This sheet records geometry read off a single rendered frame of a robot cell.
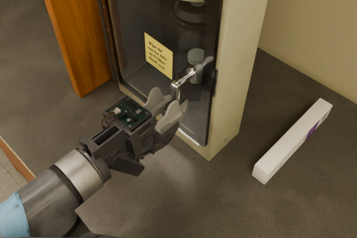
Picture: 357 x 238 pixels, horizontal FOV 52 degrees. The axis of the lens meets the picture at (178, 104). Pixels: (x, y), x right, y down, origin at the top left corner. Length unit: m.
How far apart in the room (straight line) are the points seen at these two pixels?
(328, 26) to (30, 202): 0.79
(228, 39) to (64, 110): 0.54
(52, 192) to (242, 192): 0.43
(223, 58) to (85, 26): 0.39
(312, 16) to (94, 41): 0.55
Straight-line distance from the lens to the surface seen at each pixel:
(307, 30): 1.05
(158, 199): 0.81
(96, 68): 0.97
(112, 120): 0.58
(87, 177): 0.56
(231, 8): 0.55
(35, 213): 0.55
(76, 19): 0.86
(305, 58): 1.09
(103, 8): 0.80
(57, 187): 0.56
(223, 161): 0.86
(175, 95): 0.65
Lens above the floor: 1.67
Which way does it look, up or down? 50 degrees down
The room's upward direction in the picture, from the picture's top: straight up
